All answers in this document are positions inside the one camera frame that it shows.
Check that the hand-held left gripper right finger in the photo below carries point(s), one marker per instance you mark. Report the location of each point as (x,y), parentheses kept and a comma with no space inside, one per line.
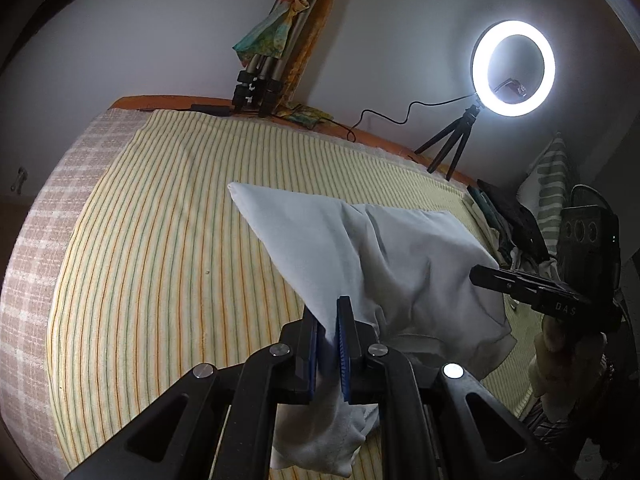
(342,350)

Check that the folded silver tripod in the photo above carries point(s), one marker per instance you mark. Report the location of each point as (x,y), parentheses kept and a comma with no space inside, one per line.
(262,67)

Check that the pile of mixed clothes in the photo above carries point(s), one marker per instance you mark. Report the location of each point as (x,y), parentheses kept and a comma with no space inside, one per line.
(492,225)

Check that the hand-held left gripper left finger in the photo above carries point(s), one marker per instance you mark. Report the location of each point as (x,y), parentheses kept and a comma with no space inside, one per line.
(312,355)

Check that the colourful hanging cloth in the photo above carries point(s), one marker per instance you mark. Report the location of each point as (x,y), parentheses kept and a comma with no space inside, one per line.
(260,35)

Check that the wooden bed frame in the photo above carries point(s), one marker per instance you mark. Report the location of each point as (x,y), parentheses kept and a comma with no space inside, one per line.
(380,142)

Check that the green striped white cloth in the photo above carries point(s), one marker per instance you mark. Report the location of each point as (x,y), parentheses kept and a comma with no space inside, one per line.
(550,185)

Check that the metal wall hook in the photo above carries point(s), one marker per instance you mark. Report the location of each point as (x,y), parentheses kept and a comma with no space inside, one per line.
(19,177)

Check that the patterned cloth scrap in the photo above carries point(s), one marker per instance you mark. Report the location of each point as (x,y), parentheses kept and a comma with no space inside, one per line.
(305,114)

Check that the white t-shirt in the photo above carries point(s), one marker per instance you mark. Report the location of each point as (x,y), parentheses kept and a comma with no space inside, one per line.
(400,260)

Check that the person's zebra-striped clothing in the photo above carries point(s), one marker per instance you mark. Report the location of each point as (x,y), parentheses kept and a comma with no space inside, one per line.
(540,420)

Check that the wooden plank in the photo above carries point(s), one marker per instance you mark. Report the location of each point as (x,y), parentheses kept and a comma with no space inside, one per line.
(312,50)

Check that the person's right hand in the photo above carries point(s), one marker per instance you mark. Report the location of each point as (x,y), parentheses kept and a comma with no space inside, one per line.
(565,375)

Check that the black cloth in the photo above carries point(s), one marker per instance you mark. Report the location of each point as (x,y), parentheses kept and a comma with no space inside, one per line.
(520,220)

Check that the small black tripod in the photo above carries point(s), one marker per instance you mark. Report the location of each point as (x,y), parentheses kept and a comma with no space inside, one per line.
(450,140)

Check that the yellow striped blanket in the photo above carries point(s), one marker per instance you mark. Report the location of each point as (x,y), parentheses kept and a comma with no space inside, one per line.
(175,260)

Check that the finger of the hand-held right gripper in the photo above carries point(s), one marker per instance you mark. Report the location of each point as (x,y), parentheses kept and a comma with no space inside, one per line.
(515,282)

